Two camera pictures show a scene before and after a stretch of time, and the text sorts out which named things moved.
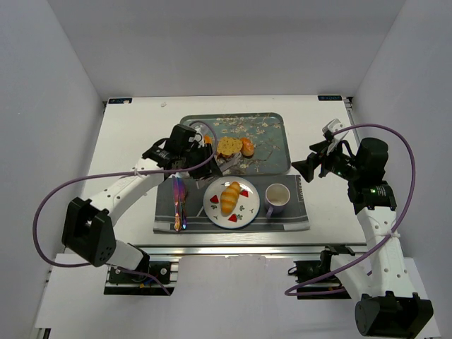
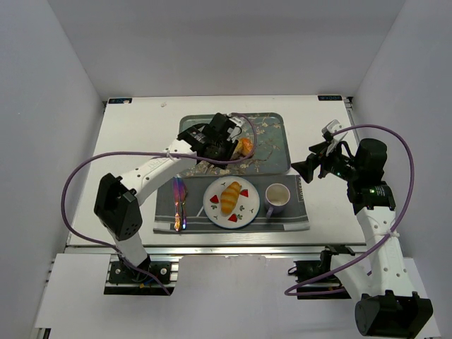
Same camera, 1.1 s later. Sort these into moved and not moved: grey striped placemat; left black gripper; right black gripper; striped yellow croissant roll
Moved: left black gripper
Not moved: right black gripper; striped yellow croissant roll; grey striped placemat
